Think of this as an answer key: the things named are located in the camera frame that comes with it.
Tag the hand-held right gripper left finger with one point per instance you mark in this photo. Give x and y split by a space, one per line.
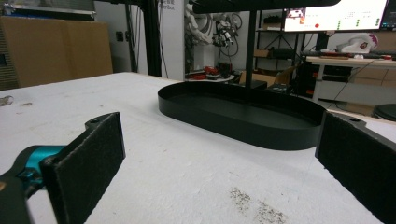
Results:
87 161

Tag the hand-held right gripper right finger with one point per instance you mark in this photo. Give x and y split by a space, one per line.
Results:
358 161

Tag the black round stool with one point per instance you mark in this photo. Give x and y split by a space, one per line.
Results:
386 112

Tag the white desk with drawers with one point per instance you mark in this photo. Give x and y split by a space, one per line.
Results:
351 77

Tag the black two-tier tray stand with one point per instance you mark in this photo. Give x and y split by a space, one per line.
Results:
249 124

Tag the large brown cardboard box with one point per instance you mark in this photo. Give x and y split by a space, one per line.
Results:
53 49

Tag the white helmet with red mark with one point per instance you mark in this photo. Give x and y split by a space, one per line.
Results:
361 43

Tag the open brown cardboard box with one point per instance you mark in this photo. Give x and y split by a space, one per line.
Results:
274 76

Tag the black metal shelf rack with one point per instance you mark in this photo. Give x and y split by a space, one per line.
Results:
280 46

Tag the round white side table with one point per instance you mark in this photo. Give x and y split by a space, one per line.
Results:
205 78

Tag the wide computer monitor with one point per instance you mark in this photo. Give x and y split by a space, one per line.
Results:
336 15

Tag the dark computer monitor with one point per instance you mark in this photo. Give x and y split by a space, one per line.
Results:
390 14

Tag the grey metal case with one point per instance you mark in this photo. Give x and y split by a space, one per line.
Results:
49 11

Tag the black metal stand post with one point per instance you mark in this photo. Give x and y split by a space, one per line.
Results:
153 37

